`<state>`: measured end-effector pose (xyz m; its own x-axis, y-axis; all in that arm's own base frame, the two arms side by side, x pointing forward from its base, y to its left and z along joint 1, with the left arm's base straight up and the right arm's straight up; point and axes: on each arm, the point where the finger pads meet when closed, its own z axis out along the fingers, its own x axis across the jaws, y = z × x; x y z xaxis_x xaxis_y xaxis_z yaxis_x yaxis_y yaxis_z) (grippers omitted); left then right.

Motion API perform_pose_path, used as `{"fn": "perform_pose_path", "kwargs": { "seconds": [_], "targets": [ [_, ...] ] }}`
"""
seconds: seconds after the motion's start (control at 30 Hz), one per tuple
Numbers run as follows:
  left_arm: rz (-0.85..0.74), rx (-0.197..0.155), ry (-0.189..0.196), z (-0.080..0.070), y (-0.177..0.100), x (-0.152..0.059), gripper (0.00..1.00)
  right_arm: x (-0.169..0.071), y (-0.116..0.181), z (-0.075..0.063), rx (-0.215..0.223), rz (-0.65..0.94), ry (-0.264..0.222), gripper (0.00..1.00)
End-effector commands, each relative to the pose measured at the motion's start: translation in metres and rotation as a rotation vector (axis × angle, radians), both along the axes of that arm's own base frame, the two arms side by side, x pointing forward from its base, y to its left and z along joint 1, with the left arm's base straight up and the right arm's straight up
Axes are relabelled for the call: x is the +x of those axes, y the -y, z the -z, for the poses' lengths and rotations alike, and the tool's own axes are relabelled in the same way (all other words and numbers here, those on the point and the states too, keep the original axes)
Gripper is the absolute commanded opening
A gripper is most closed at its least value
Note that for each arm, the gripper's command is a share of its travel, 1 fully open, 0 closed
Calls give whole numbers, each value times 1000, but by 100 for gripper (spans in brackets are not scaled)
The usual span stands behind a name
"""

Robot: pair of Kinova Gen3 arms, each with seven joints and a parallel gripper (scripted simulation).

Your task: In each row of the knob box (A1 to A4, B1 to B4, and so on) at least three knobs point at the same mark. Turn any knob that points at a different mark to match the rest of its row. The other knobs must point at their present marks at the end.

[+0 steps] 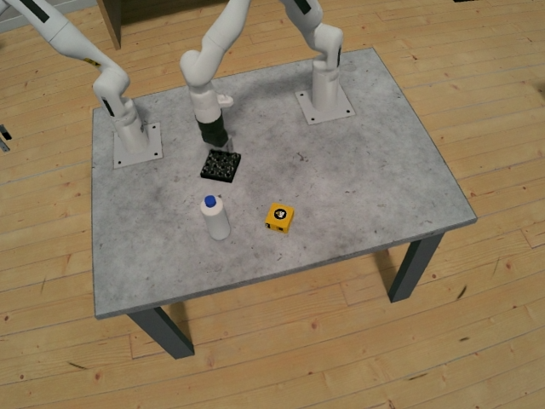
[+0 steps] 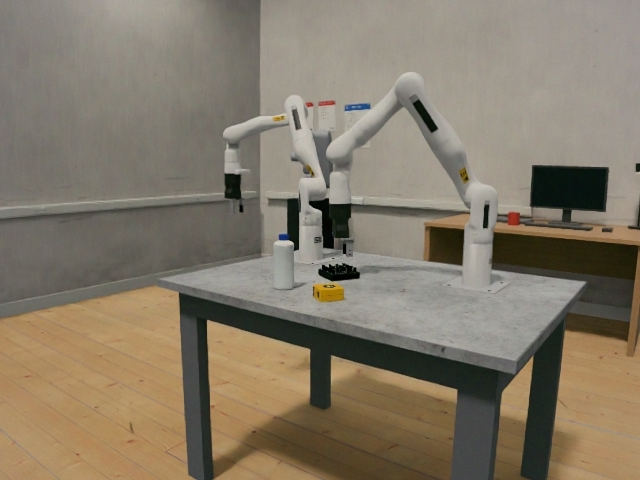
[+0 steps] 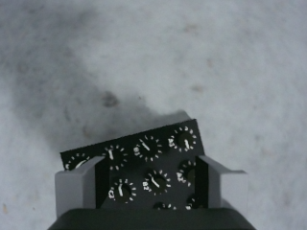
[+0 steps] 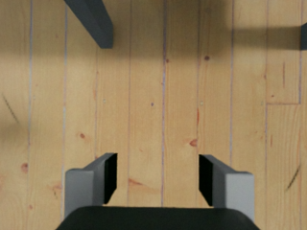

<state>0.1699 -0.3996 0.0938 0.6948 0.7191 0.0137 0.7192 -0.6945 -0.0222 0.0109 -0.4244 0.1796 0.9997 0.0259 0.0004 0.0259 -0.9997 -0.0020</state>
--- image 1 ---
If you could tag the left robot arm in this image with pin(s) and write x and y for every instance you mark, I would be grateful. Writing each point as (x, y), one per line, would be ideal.
(306, 15)

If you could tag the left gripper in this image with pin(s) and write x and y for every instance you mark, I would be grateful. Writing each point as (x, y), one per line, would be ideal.
(211, 123)

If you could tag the black knob panel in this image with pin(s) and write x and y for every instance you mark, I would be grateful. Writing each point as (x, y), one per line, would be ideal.
(220, 164)

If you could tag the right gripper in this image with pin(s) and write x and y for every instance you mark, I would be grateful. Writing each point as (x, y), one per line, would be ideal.
(7, 136)

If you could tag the white bottle with blue cap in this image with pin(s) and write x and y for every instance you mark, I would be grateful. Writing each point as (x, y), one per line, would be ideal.
(215, 217)

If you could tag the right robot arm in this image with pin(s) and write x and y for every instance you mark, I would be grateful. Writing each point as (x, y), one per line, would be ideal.
(67, 40)

